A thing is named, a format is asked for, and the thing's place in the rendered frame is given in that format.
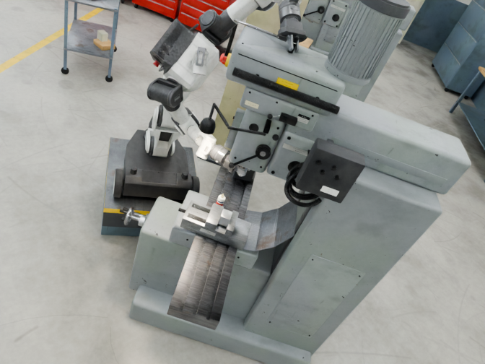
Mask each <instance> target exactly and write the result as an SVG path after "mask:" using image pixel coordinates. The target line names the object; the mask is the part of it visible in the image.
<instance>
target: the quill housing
mask: <svg viewBox="0 0 485 364"><path fill-rule="evenodd" d="M266 119H268V116H264V115H262V114H260V113H256V112H254V111H251V110H248V109H246V110H245V114H244V116H243V119H242V122H241V124H240V128H241V129H249V130H252V131H260V132H263V128H264V126H265V122H266ZM269 120H271V127H270V130H269V133H268V134H266V135H265V136H264V135H258V134H251V133H246V132H243V131H238V133H237V136H236V138H235V142H234V144H233V146H232V150H231V153H230V156H229V159H230V162H231V163H236V162H238V161H241V160H244V159H246V158H248V157H251V156H254V155H255V151H256V148H257V146H258V145H260V144H266V145H268V146H269V147H270V148H271V155H270V157H269V158H268V159H266V160H262V159H259V158H258V157H255V158H253V159H251V160H248V161H245V162H242V163H240V164H238V165H239V166H242V167H244V168H248V169H250V170H254V171H256V172H258V173H263V172H264V171H265V170H266V168H267V166H268V164H269V161H270V159H271V157H272V155H273V153H274V150H275V149H276V146H277V144H278V142H279V139H280V137H281V135H282V133H283V130H284V128H285V126H286V123H283V122H281V121H277V120H276V119H273V118H272V119H269ZM274 134H278V135H279V139H278V140H277V141H274V140H273V139H272V136H273V135H274Z"/></svg>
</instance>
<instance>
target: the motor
mask: <svg viewBox="0 0 485 364"><path fill-rule="evenodd" d="M410 9H411V7H410V4H409V3H408V2H407V1H406V0H354V2H353V4H352V6H351V8H350V10H349V13H348V14H347V16H346V19H345V20H344V23H343V25H342V27H341V29H340V31H339V33H338V36H337V38H336V40H335V42H334V44H333V46H332V49H331V51H330V53H329V54H328V57H327V59H326V60H325V67H326V68H327V70H328V71H329V72H330V73H331V74H332V75H333V76H335V77H337V78H339V79H341V80H343V81H345V82H348V83H350V84H353V85H360V86H362V85H367V84H368V83H369V82H370V80H371V78H372V75H373V74H374V73H375V70H376V69H377V67H378V65H379V63H380V62H381V60H382V58H383V56H384V55H385V53H386V51H387V49H388V48H389V46H390V44H391V43H392V41H393V39H394V37H395V36H396V33H397V32H398V30H399V28H400V26H401V25H402V23H403V21H404V20H405V18H406V16H407V14H408V13H409V11H410Z"/></svg>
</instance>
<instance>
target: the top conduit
mask: <svg viewBox="0 0 485 364"><path fill-rule="evenodd" d="M233 75H234V76H236V77H238V78H241V79H244V80H246V81H249V82H252V83H253V84H254V83H255V84H257V85H259V86H262V87H265V88H268V89H270V90H273V91H275V92H278V93H280V94H283V95H286V96H289V97H291V98H294V99H297V100H299V101H301V102H304V103H308V104H310V105H313V106H315V107H318V108H320V109H323V110H325V111H329V112H331V113H334V114H338V112H339V110H340V106H337V105H334V104H331V103H329V102H326V101H324V100H321V99H320V98H319V97H313V96H310V95H307V94H305V93H302V92H300V91H296V90H294V89H291V88H289V87H285V86H284V85H282V84H278V83H275V82H273V81H270V80H268V79H266V78H265V79H264V78H263V77H259V74H256V75H254V74H251V73H250V72H246V71H244V70H241V69H238V68H236V67H235V68H234V70H233V72H232V76H233Z"/></svg>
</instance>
